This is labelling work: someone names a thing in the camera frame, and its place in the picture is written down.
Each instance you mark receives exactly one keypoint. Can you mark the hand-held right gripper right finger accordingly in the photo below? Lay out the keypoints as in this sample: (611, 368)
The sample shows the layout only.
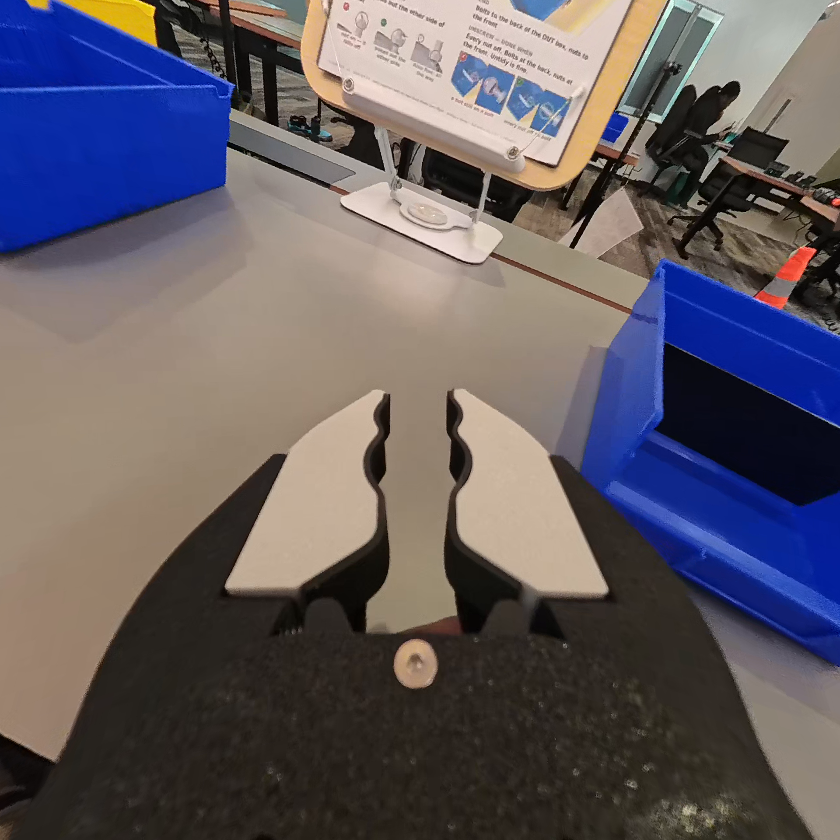
(528, 525)

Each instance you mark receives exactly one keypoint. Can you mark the black office chair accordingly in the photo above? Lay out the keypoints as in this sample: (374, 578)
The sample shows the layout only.
(696, 125)
(735, 184)

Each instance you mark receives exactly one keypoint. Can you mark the white panel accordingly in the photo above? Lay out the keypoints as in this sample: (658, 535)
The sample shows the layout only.
(610, 223)

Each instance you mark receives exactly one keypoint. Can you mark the yellow storage bin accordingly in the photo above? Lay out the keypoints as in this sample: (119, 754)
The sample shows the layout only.
(118, 16)

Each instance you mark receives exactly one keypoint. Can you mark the blue divided storage bin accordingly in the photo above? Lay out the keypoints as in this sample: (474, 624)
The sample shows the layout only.
(709, 499)

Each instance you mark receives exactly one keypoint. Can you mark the white instruction board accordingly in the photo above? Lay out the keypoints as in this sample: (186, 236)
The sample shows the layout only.
(486, 59)

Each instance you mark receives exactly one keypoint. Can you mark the orange striped traffic cone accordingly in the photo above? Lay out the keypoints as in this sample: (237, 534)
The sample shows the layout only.
(788, 278)

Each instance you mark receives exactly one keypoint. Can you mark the dark flat tablet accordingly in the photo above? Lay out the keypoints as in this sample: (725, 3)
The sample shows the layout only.
(289, 147)

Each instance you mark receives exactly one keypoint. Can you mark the person's right hand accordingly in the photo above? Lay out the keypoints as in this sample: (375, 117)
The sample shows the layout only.
(427, 628)

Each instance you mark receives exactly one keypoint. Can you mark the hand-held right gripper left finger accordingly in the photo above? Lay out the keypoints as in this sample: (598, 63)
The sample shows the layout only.
(305, 525)

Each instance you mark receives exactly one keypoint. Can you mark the instruction sheet on stand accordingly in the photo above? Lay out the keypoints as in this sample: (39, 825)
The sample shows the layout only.
(313, 66)

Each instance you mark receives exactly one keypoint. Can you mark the black light stand pole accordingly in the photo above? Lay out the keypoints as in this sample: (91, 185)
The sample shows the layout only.
(624, 158)

